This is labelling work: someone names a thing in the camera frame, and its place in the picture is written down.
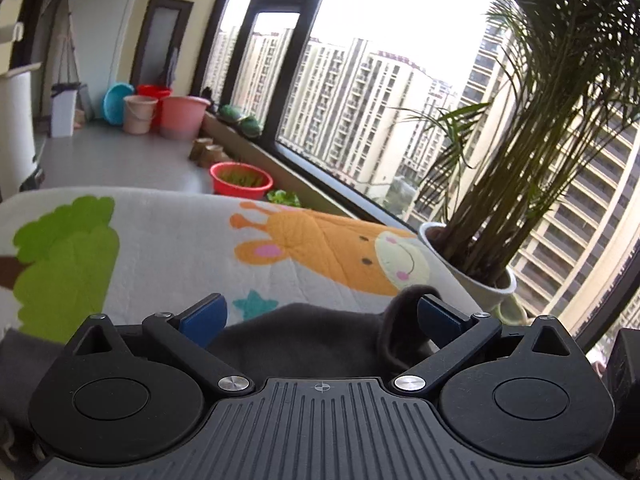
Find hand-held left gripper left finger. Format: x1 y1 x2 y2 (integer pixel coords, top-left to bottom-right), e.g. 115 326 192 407
62 292 256 397

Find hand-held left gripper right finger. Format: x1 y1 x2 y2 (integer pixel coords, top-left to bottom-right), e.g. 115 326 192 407
392 294 581 395

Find dark grey garment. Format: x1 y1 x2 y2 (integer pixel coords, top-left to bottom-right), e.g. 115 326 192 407
0 284 451 461

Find white plant pot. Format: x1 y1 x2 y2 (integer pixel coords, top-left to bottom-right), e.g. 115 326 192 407
418 222 519 312

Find printed giraffe and tree mat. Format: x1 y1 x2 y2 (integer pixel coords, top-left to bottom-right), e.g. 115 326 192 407
0 186 482 361

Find red basin with greens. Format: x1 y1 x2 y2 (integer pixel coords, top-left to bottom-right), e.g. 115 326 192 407
209 161 274 200

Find green leafy vegetable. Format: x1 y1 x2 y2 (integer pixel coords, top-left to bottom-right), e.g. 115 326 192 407
266 189 302 209

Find pink plastic basin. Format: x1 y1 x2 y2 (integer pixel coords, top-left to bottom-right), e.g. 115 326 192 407
158 94 212 141

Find beige plastic bucket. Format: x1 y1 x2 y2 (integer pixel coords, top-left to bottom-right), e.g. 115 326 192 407
122 94 159 135

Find potted palm plant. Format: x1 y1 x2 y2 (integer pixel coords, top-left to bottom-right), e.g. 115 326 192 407
394 0 640 292

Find red plastic bucket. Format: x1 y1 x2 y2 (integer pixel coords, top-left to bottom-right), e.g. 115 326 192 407
135 83 174 127

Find blue plastic basin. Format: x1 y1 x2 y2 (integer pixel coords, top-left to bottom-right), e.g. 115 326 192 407
103 82 136 127

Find white trash bin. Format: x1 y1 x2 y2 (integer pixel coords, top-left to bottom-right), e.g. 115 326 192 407
49 82 81 139

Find white floor appliance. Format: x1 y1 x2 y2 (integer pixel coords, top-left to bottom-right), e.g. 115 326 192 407
0 62 44 194

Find frosted glass door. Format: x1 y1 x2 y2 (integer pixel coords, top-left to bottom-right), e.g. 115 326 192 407
131 0 194 89

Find mop with long handle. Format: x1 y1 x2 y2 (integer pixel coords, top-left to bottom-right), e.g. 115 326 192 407
54 0 82 86

